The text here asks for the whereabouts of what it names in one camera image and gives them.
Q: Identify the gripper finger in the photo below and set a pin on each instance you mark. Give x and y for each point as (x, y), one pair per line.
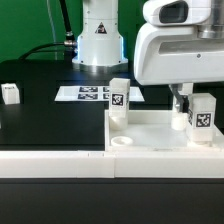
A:
(181, 102)

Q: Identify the white L-shaped fence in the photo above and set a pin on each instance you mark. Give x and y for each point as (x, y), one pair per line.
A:
(17, 161)

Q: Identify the white sheet with markers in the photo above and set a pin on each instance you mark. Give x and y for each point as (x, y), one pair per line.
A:
(82, 93)

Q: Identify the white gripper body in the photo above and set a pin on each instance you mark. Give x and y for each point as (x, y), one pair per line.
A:
(175, 55)

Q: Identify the white square table top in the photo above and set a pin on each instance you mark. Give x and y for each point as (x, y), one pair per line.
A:
(150, 130)

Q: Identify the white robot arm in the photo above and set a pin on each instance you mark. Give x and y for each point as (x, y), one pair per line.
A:
(100, 46)

